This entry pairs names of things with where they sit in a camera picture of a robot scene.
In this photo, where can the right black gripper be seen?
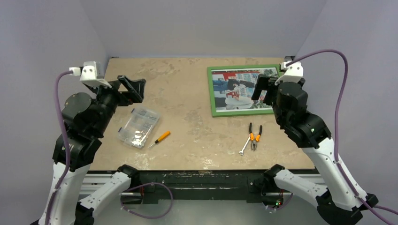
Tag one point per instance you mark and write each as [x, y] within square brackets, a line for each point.
[271, 90]

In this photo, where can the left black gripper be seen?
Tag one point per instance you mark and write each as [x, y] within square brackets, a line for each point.
[135, 87]

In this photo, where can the green picture frame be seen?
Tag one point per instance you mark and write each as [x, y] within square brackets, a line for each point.
[231, 89]

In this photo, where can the orange handle screwdriver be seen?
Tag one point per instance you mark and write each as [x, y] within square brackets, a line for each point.
[161, 138]

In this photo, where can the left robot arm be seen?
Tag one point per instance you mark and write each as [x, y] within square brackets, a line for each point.
[83, 121]

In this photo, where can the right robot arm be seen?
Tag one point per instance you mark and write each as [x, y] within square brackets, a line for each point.
[340, 200]

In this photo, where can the clear plastic screw box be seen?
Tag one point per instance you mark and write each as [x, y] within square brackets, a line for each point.
[138, 127]

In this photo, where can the orange black pliers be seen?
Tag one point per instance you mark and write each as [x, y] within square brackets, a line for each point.
[254, 139]

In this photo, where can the small silver wrench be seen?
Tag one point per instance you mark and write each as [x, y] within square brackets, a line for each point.
[241, 152]

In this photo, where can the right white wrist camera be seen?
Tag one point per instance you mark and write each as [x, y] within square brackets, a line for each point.
[292, 73]

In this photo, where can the aluminium frame rail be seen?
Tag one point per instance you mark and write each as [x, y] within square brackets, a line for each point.
[93, 180]

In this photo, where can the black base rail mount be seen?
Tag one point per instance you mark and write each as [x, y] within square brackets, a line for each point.
[250, 186]

